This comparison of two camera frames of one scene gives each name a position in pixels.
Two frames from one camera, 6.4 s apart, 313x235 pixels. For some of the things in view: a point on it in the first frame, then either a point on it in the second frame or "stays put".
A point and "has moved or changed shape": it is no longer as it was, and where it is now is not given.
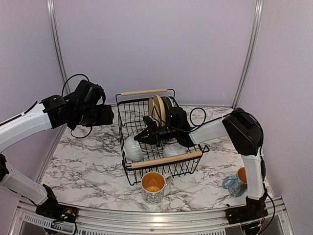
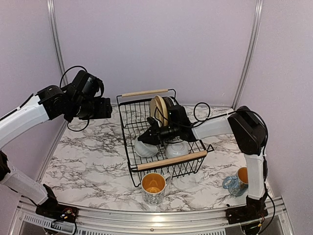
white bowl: (133, 149) → (145, 150)
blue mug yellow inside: (236, 184) stays put
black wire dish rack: (155, 135) has moved or changed shape
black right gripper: (153, 137) stays put
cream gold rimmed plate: (153, 111) stays put
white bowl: (173, 149) stays put
